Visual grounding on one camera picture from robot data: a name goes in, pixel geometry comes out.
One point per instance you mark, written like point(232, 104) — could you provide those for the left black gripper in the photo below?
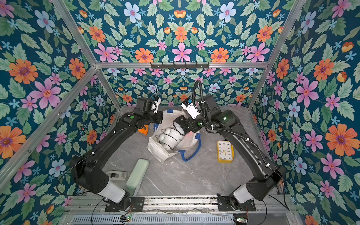
point(160, 115)

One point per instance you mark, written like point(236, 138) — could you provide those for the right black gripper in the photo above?
point(182, 123)

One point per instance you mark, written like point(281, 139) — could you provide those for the white canvas tote bag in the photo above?
point(188, 147)

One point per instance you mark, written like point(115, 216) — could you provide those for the yellow square alarm clock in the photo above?
point(225, 152)

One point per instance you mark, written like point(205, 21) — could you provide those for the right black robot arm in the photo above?
point(203, 112)

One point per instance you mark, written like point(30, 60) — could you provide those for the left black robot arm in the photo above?
point(87, 170)

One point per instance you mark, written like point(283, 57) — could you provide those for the white twin-bell alarm clock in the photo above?
point(173, 133)

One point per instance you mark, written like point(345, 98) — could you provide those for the pale green oblong case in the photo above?
point(137, 174)

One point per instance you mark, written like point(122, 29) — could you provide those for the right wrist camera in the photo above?
point(190, 109)

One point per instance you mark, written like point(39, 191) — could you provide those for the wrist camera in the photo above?
point(190, 109)
point(156, 100)

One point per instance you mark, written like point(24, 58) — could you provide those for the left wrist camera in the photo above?
point(156, 100)

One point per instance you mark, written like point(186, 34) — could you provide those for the black hook rail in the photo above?
point(185, 65)

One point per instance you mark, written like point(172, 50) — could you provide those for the white wall light switch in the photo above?
point(117, 175)

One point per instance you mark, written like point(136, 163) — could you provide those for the aluminium front rail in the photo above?
point(183, 204)

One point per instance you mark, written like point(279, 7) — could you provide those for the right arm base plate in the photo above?
point(230, 204)

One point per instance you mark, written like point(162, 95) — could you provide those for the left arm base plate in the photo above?
point(128, 204)

